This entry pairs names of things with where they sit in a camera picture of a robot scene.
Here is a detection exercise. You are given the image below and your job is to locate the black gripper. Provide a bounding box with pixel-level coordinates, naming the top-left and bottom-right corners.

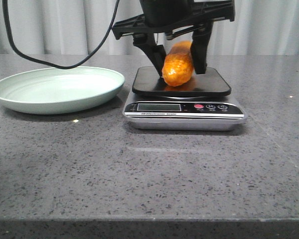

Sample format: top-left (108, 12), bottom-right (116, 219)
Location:
top-left (112, 0), bottom-right (235, 76)

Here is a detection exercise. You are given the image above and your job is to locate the orange corn cob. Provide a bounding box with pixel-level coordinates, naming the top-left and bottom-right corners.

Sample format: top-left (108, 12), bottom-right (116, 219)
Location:
top-left (161, 41), bottom-right (194, 87)

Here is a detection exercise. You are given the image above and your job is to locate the silver black kitchen scale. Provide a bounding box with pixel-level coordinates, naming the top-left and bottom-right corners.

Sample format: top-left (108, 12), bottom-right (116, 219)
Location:
top-left (123, 67), bottom-right (247, 131)

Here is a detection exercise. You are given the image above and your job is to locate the pale green plate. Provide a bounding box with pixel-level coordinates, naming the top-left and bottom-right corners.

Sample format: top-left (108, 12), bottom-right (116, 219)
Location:
top-left (0, 66), bottom-right (125, 115)

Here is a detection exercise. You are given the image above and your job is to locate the white pleated curtain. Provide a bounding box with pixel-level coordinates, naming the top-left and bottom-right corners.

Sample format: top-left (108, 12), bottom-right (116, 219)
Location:
top-left (8, 0), bottom-right (299, 55)

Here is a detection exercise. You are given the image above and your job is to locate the black cable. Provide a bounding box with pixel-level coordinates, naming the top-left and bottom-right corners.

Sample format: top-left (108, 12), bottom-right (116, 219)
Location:
top-left (1, 0), bottom-right (121, 70)

